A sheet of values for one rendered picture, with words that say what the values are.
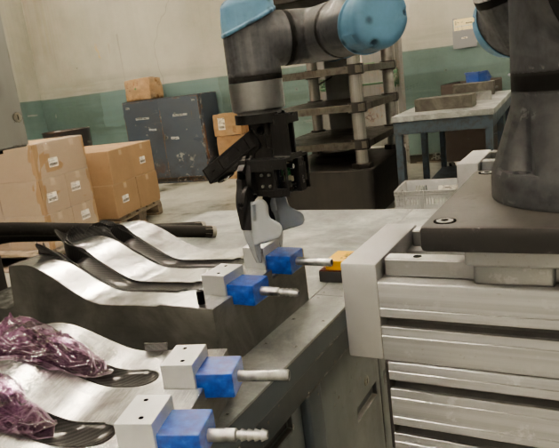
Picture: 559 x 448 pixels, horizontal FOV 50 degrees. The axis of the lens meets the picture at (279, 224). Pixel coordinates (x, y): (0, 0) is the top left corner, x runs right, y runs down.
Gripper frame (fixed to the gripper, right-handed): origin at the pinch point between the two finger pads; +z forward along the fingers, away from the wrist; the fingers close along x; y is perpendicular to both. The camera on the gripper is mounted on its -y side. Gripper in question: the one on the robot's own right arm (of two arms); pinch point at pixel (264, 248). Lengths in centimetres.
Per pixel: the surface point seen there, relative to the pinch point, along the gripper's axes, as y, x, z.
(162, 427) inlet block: 10.5, -38.6, 4.5
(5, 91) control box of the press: -85, 28, -30
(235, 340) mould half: 2.1, -13.7, 8.4
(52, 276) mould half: -25.8, -17.5, -0.4
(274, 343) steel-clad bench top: 4.3, -7.8, 11.4
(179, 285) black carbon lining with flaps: -9.6, -9.3, 3.0
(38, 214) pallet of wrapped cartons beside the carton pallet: -323, 220, 49
